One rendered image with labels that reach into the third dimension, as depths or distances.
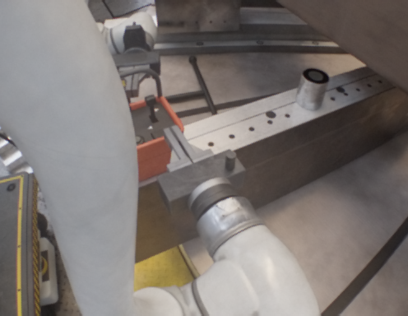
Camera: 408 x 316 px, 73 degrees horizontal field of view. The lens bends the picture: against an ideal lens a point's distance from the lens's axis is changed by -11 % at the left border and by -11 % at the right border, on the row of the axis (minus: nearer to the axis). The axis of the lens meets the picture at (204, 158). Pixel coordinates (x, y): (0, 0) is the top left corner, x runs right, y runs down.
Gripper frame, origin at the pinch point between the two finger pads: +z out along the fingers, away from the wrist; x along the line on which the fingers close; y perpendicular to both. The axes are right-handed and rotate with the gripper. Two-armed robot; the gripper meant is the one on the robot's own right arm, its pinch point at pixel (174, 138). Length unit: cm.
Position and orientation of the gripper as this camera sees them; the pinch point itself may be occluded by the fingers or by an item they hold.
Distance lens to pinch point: 56.3
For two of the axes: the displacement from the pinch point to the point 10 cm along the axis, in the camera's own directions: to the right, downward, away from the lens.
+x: -8.9, 3.5, -2.9
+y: 0.0, -6.4, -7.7
